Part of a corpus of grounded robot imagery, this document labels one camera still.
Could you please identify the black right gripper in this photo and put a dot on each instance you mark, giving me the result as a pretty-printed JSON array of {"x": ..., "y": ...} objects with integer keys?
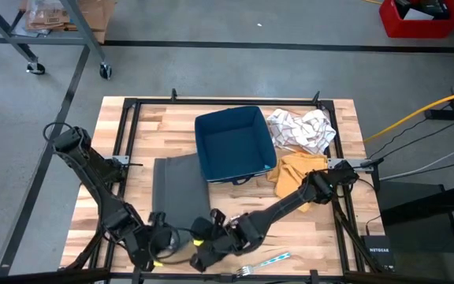
[{"x": 239, "y": 236}]

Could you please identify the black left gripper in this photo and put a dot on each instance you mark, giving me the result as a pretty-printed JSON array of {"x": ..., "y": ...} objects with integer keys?
[{"x": 148, "y": 246}]

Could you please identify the dark grey towel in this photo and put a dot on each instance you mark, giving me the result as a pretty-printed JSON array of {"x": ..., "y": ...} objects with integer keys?
[{"x": 179, "y": 185}]

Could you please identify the blue fabric basket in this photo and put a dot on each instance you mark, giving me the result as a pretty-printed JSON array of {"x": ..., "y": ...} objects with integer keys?
[{"x": 235, "y": 146}]

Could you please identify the mustard yellow towel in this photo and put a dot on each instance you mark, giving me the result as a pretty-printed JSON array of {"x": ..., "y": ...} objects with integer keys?
[{"x": 290, "y": 173}]

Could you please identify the white checked towel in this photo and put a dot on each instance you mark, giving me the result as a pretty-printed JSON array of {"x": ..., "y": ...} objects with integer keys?
[{"x": 302, "y": 130}]

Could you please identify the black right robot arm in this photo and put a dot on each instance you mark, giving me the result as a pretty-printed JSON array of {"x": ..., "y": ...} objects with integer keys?
[{"x": 290, "y": 201}]

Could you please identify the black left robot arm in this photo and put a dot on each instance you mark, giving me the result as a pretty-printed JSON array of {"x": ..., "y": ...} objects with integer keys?
[{"x": 93, "y": 173}]

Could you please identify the grey metal wheeled cart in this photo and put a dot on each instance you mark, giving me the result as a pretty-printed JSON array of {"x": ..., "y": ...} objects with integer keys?
[{"x": 79, "y": 23}]

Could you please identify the cardboard box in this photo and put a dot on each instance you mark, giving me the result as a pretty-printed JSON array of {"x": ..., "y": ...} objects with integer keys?
[{"x": 97, "y": 16}]

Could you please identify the black side table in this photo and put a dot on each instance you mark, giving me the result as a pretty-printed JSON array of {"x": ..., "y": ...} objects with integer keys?
[{"x": 416, "y": 221}]

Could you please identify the plastic wrapped cardboard pack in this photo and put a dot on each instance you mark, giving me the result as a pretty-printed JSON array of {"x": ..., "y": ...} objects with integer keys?
[{"x": 47, "y": 17}]

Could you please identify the black power strip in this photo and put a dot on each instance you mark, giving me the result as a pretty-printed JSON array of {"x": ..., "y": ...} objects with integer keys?
[{"x": 437, "y": 114}]

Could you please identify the red plastic crate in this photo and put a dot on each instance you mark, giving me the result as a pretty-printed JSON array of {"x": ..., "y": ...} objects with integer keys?
[{"x": 420, "y": 29}]

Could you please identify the black electronic device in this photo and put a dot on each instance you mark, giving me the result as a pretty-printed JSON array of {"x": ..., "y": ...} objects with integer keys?
[{"x": 428, "y": 8}]

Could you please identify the black metal rig frame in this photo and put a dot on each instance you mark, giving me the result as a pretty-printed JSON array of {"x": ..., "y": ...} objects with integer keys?
[{"x": 152, "y": 102}]

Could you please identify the black Netgear switch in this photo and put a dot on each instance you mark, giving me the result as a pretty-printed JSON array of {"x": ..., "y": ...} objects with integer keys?
[{"x": 378, "y": 252}]

